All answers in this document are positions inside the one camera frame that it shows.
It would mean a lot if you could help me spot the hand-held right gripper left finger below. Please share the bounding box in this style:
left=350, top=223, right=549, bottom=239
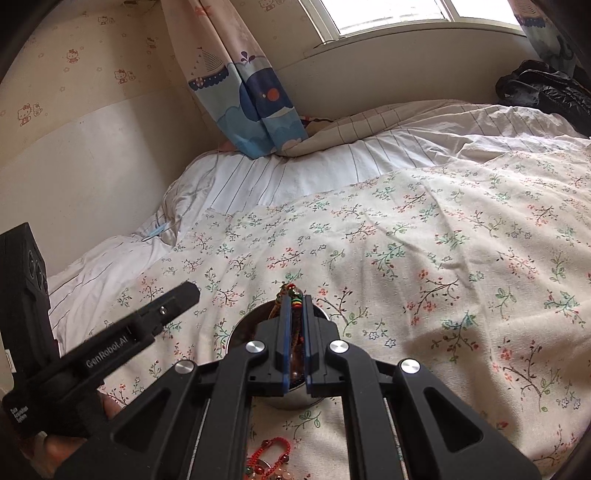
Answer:
left=54, top=299, right=294, bottom=480

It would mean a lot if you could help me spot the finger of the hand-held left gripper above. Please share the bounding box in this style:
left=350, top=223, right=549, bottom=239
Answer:
left=133, top=281, right=202, bottom=341

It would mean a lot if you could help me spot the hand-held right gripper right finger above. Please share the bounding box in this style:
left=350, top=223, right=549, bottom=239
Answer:
left=304, top=295, right=542, bottom=480

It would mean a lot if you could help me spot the round metal tin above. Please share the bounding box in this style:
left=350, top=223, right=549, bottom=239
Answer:
left=226, top=299, right=342, bottom=411

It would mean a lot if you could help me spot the colourful bead bracelet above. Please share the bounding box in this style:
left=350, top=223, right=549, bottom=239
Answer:
left=269, top=283, right=309, bottom=384

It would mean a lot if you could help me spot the red beaded bracelet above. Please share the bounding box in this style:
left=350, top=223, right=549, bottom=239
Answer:
left=246, top=436, right=293, bottom=479

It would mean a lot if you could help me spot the pink pearl bracelet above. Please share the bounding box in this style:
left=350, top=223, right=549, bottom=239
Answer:
left=262, top=464, right=299, bottom=480

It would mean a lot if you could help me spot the person's left hand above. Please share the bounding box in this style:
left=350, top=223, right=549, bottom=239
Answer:
left=44, top=392, right=124, bottom=478

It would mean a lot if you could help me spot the whale print curtain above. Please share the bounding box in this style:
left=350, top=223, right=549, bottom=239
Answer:
left=159, top=0, right=310, bottom=160

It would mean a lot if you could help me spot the striped pillow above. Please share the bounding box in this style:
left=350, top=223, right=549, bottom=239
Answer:
left=281, top=99, right=465, bottom=158

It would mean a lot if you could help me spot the window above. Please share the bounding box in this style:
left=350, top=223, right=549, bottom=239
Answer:
left=299, top=0, right=528, bottom=48

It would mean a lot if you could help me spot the black puffer jacket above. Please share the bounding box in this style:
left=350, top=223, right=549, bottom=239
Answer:
left=496, top=60, right=591, bottom=138

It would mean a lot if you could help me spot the pink and blue curtain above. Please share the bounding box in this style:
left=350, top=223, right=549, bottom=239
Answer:
left=507, top=0, right=579, bottom=75

